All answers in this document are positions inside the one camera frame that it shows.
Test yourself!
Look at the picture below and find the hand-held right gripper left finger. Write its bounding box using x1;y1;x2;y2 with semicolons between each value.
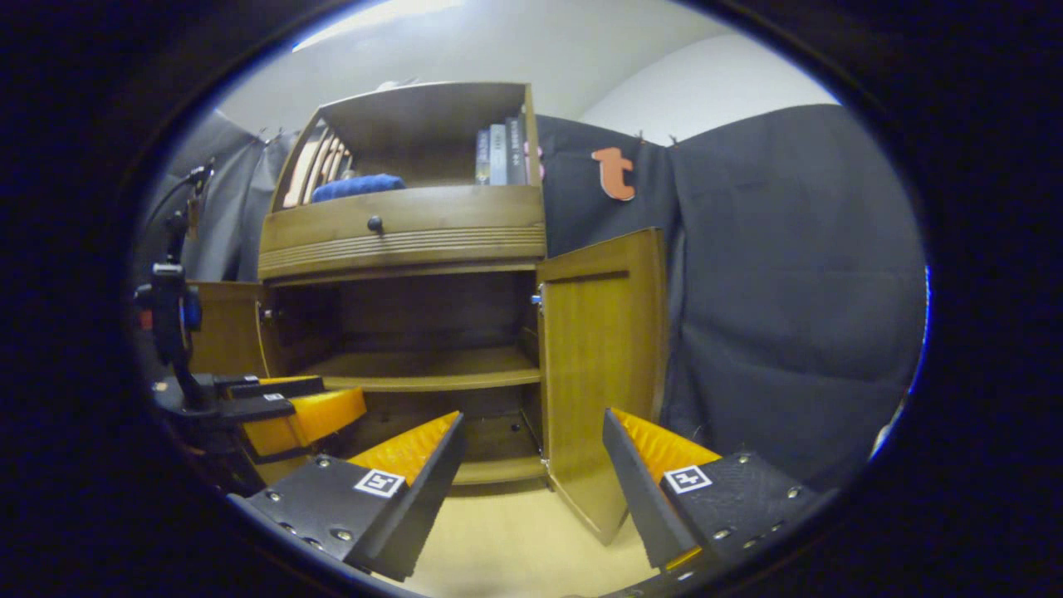
228;410;468;582

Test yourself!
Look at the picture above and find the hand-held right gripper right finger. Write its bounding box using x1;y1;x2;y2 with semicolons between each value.
602;407;838;576

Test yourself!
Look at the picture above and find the wooden shoe cabinet door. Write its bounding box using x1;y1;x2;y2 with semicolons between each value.
536;228;670;547
187;281;268;380

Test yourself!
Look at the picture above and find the wooden double-door shoe cabinet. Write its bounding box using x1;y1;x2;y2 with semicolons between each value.
256;81;549;488

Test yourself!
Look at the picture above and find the blue folded towel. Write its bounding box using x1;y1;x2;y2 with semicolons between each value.
311;173;409;205

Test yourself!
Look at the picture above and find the wooden drawer with black knob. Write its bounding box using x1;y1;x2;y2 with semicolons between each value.
257;184;548;282

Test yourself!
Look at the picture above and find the black backdrop cloth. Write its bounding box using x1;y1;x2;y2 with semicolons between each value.
137;104;927;493

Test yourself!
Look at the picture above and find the grey book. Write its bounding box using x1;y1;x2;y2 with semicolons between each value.
489;123;510;186

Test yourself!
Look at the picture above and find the black book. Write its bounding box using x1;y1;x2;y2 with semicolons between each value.
504;116;529;186

